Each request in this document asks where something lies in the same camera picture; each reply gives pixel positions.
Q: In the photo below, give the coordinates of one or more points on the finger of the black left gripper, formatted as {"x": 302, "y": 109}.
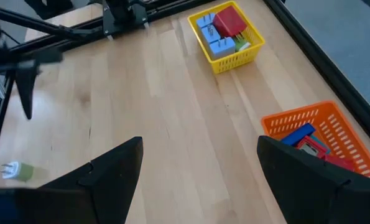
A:
{"x": 27, "y": 87}

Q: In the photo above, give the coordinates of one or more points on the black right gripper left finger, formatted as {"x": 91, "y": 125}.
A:
{"x": 79, "y": 205}

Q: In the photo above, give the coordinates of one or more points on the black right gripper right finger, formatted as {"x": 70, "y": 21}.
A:
{"x": 321, "y": 199}

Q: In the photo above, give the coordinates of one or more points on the plain red rectangular box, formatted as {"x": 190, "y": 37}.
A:
{"x": 340, "y": 161}

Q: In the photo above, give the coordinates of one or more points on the red box with display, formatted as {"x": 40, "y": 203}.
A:
{"x": 312, "y": 147}

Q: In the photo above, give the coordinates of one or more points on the teal rectangular box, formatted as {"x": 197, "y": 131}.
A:
{"x": 323, "y": 143}

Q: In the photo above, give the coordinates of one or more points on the white green power adapter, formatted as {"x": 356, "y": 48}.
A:
{"x": 23, "y": 171}
{"x": 242, "y": 46}

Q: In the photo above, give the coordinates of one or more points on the blue rectangular box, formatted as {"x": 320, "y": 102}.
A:
{"x": 298, "y": 134}

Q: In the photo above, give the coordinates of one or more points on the red power adapter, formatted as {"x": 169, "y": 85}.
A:
{"x": 229, "y": 21}

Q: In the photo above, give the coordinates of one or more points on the orange plastic basket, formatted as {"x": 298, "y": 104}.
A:
{"x": 343, "y": 124}

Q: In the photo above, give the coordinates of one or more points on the yellow plastic basket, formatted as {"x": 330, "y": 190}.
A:
{"x": 234, "y": 62}

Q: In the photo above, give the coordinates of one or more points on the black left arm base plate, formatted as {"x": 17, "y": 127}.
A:
{"x": 125, "y": 18}

